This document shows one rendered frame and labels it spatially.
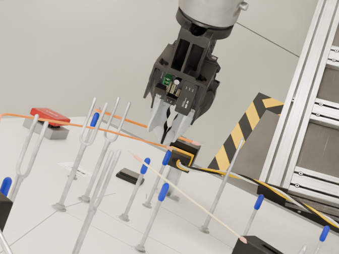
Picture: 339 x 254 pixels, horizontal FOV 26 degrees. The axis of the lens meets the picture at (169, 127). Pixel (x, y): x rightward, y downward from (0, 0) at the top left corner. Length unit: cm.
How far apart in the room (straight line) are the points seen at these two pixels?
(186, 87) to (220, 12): 10
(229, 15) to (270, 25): 206
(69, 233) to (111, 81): 191
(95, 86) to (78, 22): 34
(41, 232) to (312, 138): 161
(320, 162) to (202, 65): 138
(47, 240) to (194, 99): 27
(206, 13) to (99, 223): 28
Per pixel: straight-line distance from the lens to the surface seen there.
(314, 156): 228
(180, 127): 96
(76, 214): 89
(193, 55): 90
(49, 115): 120
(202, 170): 101
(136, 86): 269
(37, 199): 90
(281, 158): 224
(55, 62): 280
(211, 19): 86
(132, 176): 112
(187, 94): 90
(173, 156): 106
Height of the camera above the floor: 204
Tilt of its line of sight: 52 degrees down
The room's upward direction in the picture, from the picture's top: straight up
